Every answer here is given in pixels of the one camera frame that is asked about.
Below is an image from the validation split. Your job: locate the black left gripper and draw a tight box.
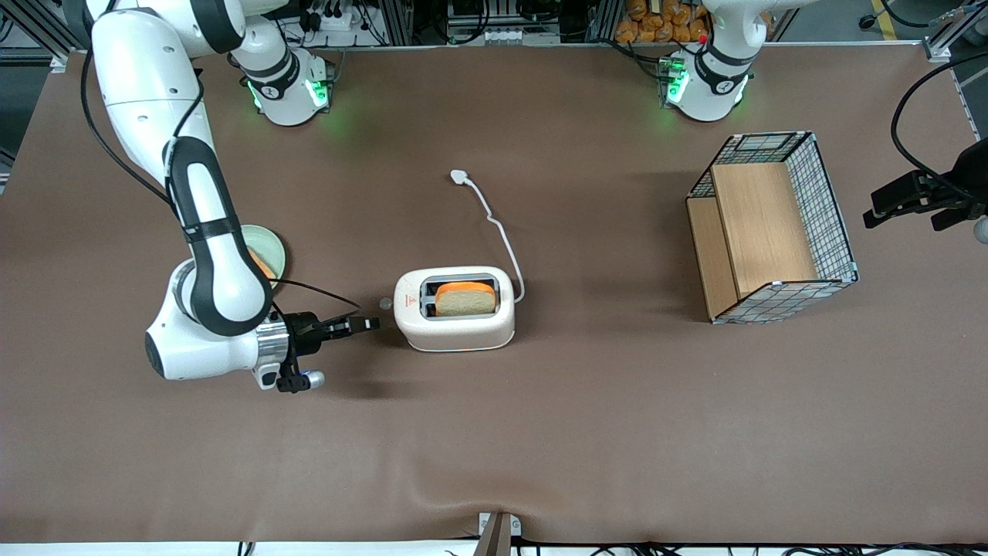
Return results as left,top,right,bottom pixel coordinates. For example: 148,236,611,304
863,137,988,232

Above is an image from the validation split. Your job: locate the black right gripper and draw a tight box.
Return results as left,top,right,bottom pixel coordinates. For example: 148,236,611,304
283,311,381,357

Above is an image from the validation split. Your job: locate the white two-slot toaster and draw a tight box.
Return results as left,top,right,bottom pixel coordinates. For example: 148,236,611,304
393,266,516,354

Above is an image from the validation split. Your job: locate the pale green round plate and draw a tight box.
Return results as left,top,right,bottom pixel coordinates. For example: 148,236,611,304
240,224,287,291

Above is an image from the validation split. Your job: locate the bread slice with orange crust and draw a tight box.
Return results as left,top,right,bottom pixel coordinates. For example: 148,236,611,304
435,283,498,317

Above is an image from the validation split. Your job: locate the wooden stepped shelf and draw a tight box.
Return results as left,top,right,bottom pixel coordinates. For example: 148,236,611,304
686,161,820,320

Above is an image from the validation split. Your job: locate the brown table mat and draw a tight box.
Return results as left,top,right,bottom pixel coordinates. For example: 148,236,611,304
0,45,988,546

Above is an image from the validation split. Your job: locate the white power strip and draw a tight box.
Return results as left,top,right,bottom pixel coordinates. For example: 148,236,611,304
303,6,357,33

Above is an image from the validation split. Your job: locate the bag of bread rolls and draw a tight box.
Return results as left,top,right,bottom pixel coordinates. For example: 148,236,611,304
614,0,712,45

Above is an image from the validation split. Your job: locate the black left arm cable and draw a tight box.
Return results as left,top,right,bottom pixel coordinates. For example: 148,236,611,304
890,53,988,203

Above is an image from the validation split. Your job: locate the wire grid basket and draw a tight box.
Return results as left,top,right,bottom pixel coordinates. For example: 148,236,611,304
686,131,860,325

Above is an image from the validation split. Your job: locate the white toaster power cable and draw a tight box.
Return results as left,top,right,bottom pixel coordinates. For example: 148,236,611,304
449,169,526,304

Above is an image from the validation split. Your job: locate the aluminium frame profile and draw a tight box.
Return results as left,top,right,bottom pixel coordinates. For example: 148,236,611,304
922,0,988,64
0,0,97,72

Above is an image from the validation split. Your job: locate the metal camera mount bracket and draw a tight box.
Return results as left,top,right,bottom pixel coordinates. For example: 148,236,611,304
472,511,523,556

